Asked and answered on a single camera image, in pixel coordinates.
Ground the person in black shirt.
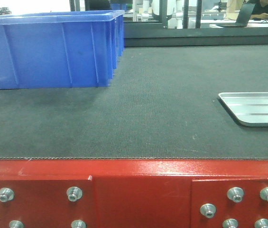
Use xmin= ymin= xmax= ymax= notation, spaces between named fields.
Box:
xmin=246 ymin=0 xmax=268 ymax=19

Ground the dark conveyor belt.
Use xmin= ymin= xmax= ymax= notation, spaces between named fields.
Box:
xmin=0 ymin=45 xmax=268 ymax=159

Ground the silver metal tray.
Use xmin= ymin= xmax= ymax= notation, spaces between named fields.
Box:
xmin=218 ymin=92 xmax=268 ymax=127

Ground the black laptop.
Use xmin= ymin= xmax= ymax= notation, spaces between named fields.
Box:
xmin=216 ymin=3 xmax=255 ymax=28

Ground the red conveyor frame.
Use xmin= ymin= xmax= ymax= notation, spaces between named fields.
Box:
xmin=0 ymin=160 xmax=268 ymax=228

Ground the blue plastic crate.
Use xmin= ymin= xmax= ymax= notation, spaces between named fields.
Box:
xmin=0 ymin=10 xmax=124 ymax=90

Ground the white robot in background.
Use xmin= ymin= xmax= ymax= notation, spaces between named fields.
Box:
xmin=141 ymin=0 xmax=185 ymax=29

